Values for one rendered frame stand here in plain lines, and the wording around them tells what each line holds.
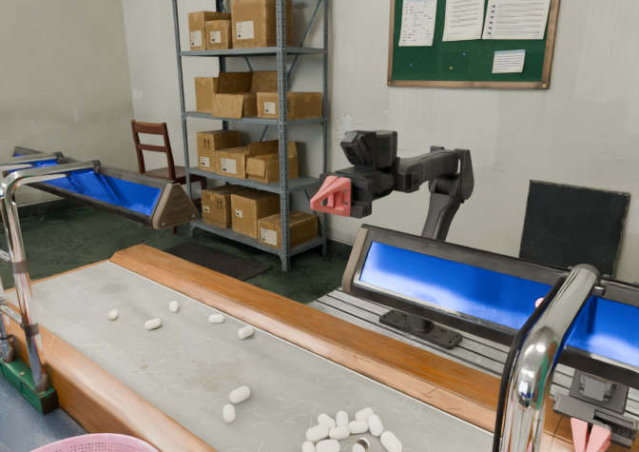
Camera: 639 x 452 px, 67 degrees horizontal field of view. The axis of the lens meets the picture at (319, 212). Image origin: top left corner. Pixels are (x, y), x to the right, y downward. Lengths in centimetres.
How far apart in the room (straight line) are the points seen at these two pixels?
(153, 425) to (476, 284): 55
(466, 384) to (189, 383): 49
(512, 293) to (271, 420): 50
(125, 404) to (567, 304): 70
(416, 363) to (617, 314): 53
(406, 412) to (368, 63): 252
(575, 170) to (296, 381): 200
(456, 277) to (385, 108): 260
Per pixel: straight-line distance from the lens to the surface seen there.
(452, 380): 91
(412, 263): 51
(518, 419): 34
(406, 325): 122
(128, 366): 102
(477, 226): 286
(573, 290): 41
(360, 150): 84
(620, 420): 80
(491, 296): 48
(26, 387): 112
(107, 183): 94
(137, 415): 86
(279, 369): 95
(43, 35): 514
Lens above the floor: 128
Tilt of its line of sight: 16 degrees down
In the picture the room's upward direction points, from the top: straight up
